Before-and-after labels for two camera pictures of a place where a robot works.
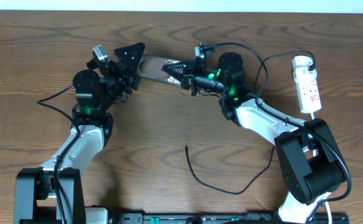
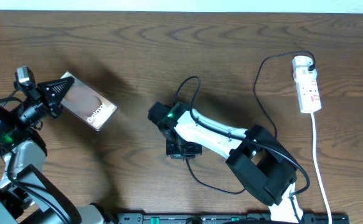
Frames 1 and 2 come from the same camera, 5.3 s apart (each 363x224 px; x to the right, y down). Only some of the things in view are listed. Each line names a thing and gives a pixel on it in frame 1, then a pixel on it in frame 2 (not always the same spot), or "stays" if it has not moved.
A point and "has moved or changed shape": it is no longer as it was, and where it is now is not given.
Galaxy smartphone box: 150,67 has moved or changed shape
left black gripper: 114,69 to 47,100
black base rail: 223,218 stays
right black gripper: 189,73 to 195,150
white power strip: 306,83 stays
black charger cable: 268,162 has moved or changed shape
